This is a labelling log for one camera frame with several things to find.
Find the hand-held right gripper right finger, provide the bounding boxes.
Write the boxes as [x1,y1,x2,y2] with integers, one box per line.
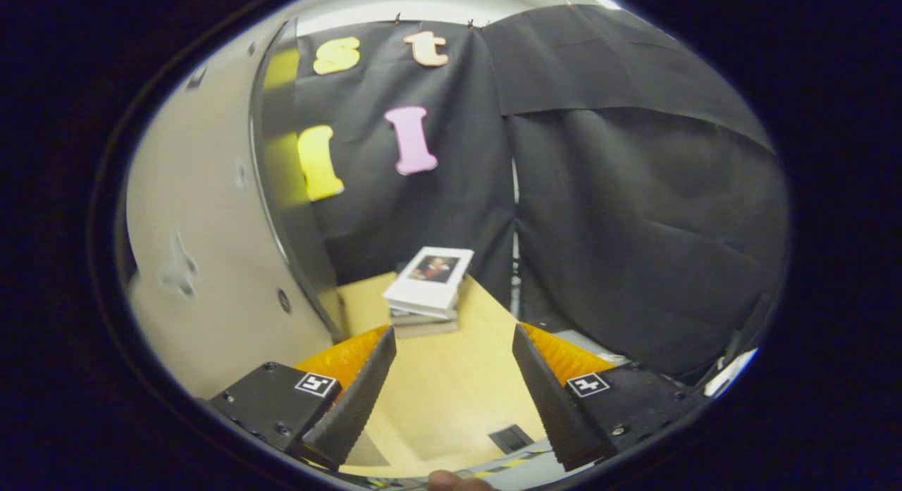
[512,322,709,472]

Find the black desk socket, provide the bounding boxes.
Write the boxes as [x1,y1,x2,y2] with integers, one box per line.
[488,424,535,456]

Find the dark grey cabinet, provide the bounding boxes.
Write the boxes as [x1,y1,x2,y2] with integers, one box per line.
[249,18,347,342]

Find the black backdrop cloth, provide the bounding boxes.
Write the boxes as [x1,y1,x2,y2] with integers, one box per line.
[292,3,791,380]

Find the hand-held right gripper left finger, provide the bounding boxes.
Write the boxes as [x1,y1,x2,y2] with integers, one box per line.
[208,325,397,471]

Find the beige book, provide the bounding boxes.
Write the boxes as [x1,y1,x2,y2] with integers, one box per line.
[388,306,460,338]

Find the white book with portrait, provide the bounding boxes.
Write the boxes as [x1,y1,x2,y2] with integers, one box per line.
[383,247,475,320]

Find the beige cabinet door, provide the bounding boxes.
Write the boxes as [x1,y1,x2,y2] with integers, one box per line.
[125,19,339,402]

